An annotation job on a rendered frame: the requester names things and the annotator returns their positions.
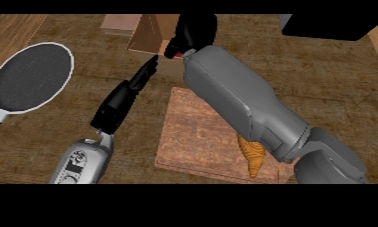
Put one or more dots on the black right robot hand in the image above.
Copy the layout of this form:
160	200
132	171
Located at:
195	32

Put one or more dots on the dark grey frying pan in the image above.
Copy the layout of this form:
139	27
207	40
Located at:
34	77

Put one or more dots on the black appliance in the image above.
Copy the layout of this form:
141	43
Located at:
327	26

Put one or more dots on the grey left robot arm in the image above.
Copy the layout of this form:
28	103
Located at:
81	164

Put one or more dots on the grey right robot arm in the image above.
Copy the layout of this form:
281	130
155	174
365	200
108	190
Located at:
245	104

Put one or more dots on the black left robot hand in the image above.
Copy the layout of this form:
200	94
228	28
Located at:
117	101

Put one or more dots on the orange-brown pear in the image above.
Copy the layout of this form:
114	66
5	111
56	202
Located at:
253	157

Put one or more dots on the brown cardboard box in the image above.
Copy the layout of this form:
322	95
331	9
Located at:
149	34

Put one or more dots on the brown wooden cutting board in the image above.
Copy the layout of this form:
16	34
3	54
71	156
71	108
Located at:
201	137

